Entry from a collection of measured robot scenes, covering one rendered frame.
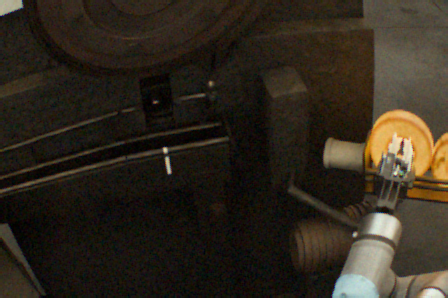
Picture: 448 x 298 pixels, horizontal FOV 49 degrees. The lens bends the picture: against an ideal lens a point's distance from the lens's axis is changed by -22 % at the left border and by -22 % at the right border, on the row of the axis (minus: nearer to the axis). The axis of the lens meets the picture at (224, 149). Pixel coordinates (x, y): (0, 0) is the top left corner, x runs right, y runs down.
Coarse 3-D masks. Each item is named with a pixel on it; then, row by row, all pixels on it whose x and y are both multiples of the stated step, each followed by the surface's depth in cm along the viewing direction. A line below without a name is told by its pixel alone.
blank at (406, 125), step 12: (384, 120) 104; (396, 120) 102; (408, 120) 101; (420, 120) 102; (372, 132) 107; (384, 132) 106; (396, 132) 104; (408, 132) 103; (420, 132) 101; (372, 144) 109; (384, 144) 107; (420, 144) 103; (432, 144) 103; (372, 156) 111; (420, 156) 104; (420, 168) 106
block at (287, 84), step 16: (272, 80) 113; (288, 80) 113; (272, 96) 110; (288, 96) 110; (304, 96) 111; (272, 112) 112; (288, 112) 112; (304, 112) 113; (272, 128) 114; (288, 128) 115; (304, 128) 115; (272, 144) 117; (288, 144) 117; (304, 144) 118; (272, 160) 120; (288, 160) 120; (304, 160) 121; (272, 176) 122; (304, 176) 123
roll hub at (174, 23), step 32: (64, 0) 79; (96, 0) 82; (128, 0) 81; (160, 0) 83; (192, 0) 86; (224, 0) 86; (96, 32) 85; (128, 32) 87; (160, 32) 88; (192, 32) 89
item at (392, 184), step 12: (384, 156) 98; (384, 168) 95; (396, 168) 96; (384, 180) 95; (396, 180) 93; (408, 180) 93; (384, 192) 95; (396, 192) 94; (384, 204) 91; (396, 204) 98; (396, 216) 92
